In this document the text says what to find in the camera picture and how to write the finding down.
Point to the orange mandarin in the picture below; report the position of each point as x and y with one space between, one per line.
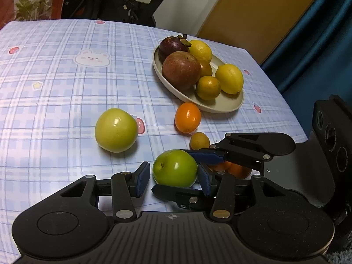
187 117
221 167
242 172

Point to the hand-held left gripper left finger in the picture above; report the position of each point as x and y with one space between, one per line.
143 180

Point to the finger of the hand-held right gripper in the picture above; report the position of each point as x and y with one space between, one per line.
170 194
209 156

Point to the yellow lemon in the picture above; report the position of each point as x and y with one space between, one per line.
229 78
202 50

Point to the small tan round fruit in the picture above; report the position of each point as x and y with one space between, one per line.
199 140

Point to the yellow-green apple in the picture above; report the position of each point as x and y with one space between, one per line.
115 130

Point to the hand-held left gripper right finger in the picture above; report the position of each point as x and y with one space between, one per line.
205 181

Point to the green apple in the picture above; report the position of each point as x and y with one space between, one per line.
174 169

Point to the beige round plate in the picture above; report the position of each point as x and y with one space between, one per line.
220 104

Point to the blue fuzzy cloth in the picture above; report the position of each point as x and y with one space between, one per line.
341 258

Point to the red apple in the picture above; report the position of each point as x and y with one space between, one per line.
180 70

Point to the printed backdrop cloth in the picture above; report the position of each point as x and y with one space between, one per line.
30 0

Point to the black exercise bike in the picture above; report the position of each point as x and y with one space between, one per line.
115 2

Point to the wooden door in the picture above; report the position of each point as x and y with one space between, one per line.
261 13

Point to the blue curtain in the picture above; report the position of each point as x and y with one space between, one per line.
324 55

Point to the yellow-orange mandarin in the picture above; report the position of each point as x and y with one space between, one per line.
208 88
206 68

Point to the dark purple mangosteen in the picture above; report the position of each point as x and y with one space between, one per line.
170 46

